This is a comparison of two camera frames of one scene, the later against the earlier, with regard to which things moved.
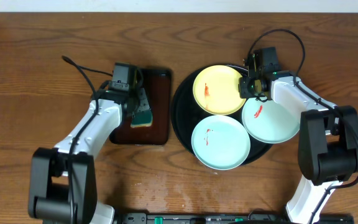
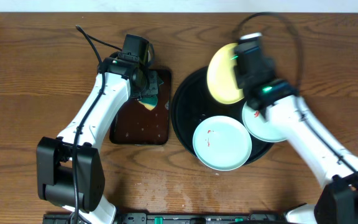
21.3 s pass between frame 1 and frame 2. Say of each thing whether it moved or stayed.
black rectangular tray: stayed
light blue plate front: stayed
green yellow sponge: moved
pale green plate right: stayed
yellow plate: moved
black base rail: stayed
